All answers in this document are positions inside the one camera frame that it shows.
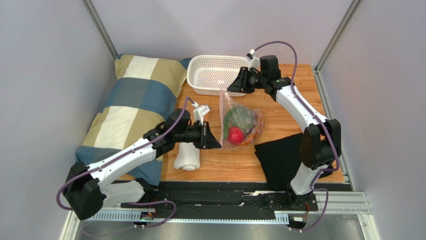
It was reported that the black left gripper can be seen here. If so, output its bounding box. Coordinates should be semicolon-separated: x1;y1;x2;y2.
174;120;221;149

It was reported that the clear zip top bag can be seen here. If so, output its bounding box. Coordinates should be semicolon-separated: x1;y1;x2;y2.
219;89;265;150

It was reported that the green fake chili pepper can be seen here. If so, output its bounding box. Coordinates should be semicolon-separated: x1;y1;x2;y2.
222;113;232;139

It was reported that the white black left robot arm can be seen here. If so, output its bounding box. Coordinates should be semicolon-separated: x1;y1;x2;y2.
56;121;222;220

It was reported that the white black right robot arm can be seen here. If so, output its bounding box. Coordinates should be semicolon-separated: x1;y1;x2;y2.
227;67;341;210

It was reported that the red fake tomato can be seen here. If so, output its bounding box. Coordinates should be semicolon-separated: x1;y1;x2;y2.
226;126;245;146

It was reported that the green fake leafy vegetable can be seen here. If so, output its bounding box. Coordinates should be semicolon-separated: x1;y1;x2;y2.
225;106;255;134

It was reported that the rolled white towel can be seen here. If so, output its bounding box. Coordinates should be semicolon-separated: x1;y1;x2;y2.
173;142;201;171

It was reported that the white perforated plastic basket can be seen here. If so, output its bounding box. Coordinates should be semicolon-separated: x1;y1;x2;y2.
186;55;250;96

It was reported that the black cloth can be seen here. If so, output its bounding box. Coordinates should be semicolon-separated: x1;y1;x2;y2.
254;132;334;192

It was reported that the plaid blue beige pillow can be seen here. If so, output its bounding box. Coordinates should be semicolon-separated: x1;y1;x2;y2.
75;54;190;165

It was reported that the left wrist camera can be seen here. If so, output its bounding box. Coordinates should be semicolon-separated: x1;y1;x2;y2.
166;103;211;126

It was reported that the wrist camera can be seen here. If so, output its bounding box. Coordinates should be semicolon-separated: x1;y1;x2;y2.
166;103;211;126
246;49;281;81

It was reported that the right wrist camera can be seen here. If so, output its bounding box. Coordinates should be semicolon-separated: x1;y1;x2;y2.
246;49;281;81

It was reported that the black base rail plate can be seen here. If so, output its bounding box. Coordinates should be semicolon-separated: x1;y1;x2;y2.
140;181;319;220

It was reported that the aluminium frame rail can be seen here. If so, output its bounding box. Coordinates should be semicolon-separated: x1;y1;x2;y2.
59;186;380;240

